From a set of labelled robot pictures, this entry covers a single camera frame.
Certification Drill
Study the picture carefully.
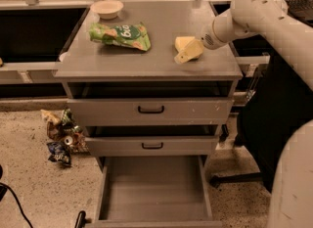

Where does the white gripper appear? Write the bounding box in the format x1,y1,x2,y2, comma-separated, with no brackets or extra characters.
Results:
174,26,218,64

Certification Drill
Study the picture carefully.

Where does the yellow sponge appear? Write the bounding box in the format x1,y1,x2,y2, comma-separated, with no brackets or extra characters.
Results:
175,36,196,52

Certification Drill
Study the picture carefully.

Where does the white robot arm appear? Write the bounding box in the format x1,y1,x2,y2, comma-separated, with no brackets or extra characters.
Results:
198,0,313,228

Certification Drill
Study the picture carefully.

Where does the grey top drawer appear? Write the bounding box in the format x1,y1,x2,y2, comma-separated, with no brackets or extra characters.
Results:
68,82,232,126

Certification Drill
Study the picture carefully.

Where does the grey drawer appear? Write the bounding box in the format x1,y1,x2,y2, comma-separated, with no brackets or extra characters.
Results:
86,156,222,228
86,125,218,157
68,82,232,126

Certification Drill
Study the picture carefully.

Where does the grey drawer cabinet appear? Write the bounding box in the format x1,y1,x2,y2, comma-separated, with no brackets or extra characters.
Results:
54,0,244,228

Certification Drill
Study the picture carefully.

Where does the grey middle drawer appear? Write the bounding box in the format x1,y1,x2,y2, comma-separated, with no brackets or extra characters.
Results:
86,125,218,157

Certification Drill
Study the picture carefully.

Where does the grey bottom drawer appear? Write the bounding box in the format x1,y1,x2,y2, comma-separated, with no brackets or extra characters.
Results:
86,156,222,228

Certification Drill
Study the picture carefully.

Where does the green snack bag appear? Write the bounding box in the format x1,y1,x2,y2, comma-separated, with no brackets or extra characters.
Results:
89,23,151,52

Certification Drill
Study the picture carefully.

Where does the white bowl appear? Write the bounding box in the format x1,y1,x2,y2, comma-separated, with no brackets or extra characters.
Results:
90,0,124,20

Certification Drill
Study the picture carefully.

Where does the black office chair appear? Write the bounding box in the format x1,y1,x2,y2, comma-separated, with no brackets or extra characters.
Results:
209,54,313,191

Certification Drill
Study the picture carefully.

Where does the pile of snack wrappers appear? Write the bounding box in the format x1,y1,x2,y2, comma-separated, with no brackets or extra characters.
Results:
40,109,89,154

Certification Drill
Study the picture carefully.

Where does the blue snack bag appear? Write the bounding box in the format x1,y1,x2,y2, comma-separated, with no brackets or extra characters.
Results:
47,141,71,166

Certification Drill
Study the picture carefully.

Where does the black cable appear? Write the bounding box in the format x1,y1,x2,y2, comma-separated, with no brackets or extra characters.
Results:
0,162,35,228

